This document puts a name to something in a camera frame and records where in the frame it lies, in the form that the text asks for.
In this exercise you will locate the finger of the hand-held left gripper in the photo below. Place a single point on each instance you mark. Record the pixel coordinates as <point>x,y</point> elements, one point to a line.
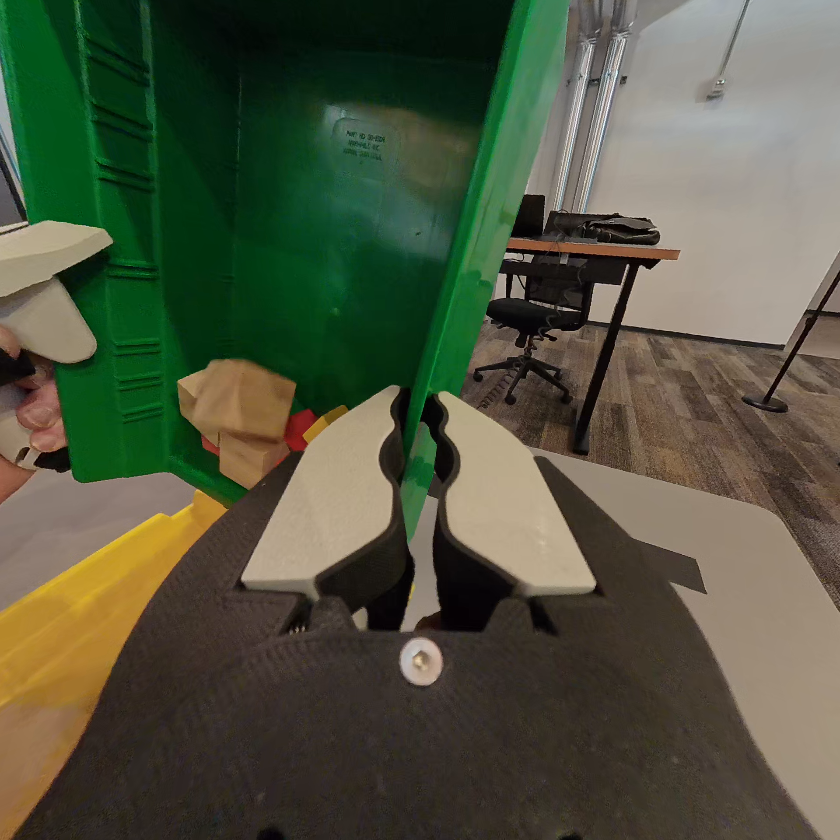
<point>52,325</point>
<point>46,253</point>

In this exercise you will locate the pile of plain wooden cubes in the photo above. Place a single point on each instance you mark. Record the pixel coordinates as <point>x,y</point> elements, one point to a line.
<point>239,397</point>

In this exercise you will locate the green plastic box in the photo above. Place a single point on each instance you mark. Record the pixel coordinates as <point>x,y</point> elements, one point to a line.
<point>295,229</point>

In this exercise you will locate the yellow plastic box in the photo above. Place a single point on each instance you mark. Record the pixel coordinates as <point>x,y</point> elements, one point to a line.
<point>52,623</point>

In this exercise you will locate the black sign stand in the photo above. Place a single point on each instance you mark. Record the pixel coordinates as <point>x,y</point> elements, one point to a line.
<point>764,401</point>

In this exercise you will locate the black office chair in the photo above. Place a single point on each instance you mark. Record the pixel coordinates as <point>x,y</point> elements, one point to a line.
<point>531,312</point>

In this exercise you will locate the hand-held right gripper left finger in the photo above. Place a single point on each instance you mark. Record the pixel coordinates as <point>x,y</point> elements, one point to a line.
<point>334,512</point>

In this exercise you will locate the dark bag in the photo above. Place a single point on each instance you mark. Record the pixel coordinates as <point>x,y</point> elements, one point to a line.
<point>623,229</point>

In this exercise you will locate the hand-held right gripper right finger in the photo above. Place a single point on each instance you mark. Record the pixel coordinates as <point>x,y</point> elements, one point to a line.
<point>512,518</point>

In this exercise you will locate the person's left hand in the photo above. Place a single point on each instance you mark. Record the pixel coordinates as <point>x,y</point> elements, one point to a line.
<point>43,413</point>

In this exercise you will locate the black monitor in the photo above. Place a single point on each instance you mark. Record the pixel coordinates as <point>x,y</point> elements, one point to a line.
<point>528,216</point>

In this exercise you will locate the wooden-edged desk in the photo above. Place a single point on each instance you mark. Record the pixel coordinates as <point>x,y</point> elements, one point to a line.
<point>590,248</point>

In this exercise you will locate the metal wall pipe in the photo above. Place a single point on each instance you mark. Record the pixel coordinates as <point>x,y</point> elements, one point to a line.
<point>581,85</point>
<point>610,85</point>

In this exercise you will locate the grey wall conduit box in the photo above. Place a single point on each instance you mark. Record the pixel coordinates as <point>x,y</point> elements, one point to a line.
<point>718,88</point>

